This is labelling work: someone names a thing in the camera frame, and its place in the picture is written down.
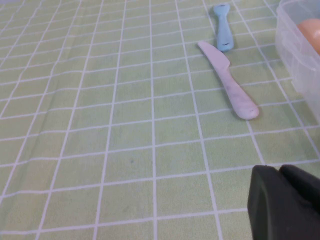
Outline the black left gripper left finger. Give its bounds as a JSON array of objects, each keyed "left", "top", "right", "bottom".
[{"left": 246, "top": 164, "right": 320, "bottom": 240}]

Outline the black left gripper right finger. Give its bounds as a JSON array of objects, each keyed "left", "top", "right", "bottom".
[{"left": 278, "top": 163, "right": 320, "bottom": 215}]

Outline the clear plastic egg box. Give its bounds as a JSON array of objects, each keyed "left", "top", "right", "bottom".
[{"left": 275, "top": 0, "right": 320, "bottom": 122}]

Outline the tan egg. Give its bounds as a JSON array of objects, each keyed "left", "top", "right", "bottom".
[{"left": 296, "top": 17, "right": 320, "bottom": 56}]

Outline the pale pink plastic knife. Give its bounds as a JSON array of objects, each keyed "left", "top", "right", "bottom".
[{"left": 197, "top": 40, "right": 260, "bottom": 120}]

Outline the light blue plastic fork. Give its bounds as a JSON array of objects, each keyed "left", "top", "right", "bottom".
[{"left": 212, "top": 4, "right": 235, "bottom": 53}]

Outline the green checkered tablecloth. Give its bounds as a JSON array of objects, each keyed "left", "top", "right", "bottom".
[{"left": 0, "top": 0, "right": 320, "bottom": 240}]

